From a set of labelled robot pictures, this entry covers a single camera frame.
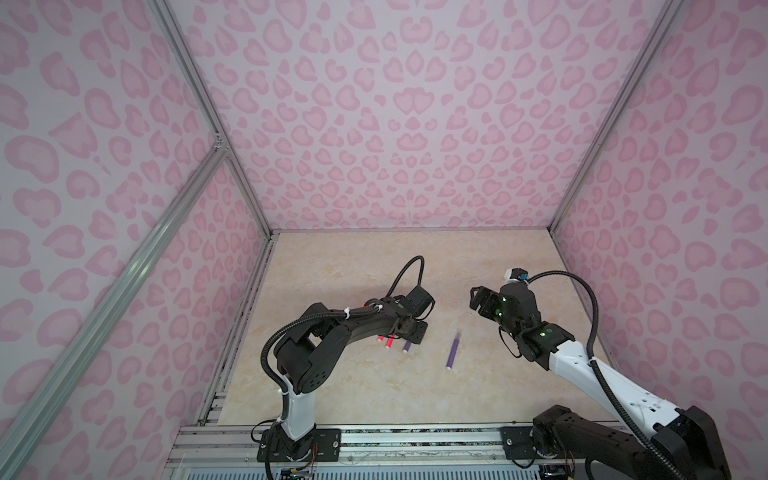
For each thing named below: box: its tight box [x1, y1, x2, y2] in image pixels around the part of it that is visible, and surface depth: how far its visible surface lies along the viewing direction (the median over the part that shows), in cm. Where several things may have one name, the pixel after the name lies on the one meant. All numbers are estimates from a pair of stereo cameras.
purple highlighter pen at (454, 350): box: [445, 330, 462, 371], surface depth 90 cm
